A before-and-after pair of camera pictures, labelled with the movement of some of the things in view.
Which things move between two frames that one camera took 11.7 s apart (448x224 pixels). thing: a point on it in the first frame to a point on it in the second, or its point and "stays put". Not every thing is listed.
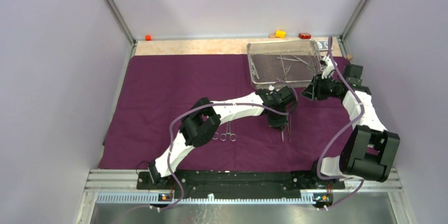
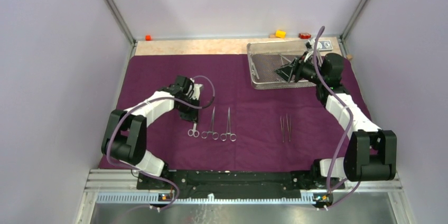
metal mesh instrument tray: [283, 64] stays put
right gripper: [314, 91] to [287, 72]
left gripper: [280, 123] to [193, 115]
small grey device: [323, 45] stays put
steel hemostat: [228, 132] stays put
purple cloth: [156, 90] stays put
